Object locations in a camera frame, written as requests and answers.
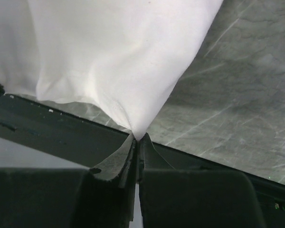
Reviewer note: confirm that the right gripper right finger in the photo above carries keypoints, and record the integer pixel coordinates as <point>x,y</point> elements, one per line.
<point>197,198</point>

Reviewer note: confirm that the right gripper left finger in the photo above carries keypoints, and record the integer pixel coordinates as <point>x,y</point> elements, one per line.
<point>43,191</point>

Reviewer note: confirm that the white t shirt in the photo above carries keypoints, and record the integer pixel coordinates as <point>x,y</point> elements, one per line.
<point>124,56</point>

